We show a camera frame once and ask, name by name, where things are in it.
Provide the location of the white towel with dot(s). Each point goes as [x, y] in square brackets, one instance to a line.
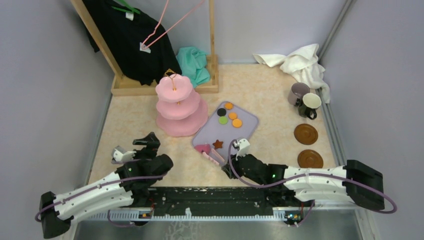
[302, 64]

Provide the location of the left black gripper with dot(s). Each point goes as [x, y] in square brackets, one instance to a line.
[153, 144]

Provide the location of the pink-tipped metal tongs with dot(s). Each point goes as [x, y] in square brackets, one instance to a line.
[214, 157]

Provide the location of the black macaron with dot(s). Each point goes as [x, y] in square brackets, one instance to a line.
[221, 112]

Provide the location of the black t-shirt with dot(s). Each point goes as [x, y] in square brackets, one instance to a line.
[123, 36]

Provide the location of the lavender serving tray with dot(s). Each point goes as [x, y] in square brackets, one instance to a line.
[213, 130]

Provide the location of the black cream-lined mug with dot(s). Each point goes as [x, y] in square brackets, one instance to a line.
[308, 106]

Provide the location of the orange macaron top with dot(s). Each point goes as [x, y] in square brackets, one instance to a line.
[228, 106]

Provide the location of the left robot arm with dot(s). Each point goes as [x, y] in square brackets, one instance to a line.
[126, 187]

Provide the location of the pink three-tier cake stand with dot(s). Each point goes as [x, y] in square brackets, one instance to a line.
[181, 111]

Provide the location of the purple mug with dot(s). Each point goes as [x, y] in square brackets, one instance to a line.
[296, 93]

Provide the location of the brown saucer lower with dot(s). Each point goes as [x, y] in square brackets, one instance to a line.
[310, 159]

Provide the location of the teal cloth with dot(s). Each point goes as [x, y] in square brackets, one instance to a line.
[193, 64]

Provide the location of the brown saucer upper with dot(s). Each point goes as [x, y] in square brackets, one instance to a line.
[306, 134]

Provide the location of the pink clothes hanger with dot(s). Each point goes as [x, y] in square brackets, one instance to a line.
[144, 45]

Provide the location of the orange macaron middle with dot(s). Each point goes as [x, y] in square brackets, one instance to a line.
[232, 116]

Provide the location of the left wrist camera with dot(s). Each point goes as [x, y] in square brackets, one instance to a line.
[122, 156]

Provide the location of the green clothes hanger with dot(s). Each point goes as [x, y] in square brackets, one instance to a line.
[127, 9]

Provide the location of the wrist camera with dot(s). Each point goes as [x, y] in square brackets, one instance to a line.
[122, 156]
[242, 146]

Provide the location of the brown star cookie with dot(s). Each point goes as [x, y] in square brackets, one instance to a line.
[218, 144]

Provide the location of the green macaron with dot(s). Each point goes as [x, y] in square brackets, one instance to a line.
[223, 120]

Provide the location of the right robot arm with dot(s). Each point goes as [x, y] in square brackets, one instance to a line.
[354, 182]

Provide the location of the brown saucer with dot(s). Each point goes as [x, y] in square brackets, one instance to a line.
[310, 159]
[306, 134]

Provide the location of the wooden clothes rack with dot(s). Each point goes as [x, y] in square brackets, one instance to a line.
[125, 86]

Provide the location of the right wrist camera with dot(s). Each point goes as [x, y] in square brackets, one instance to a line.
[242, 146]

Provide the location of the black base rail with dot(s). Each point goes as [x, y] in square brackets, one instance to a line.
[204, 204]

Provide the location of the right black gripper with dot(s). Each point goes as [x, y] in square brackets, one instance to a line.
[226, 168]

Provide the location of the pink cake slice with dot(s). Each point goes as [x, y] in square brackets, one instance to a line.
[203, 149]

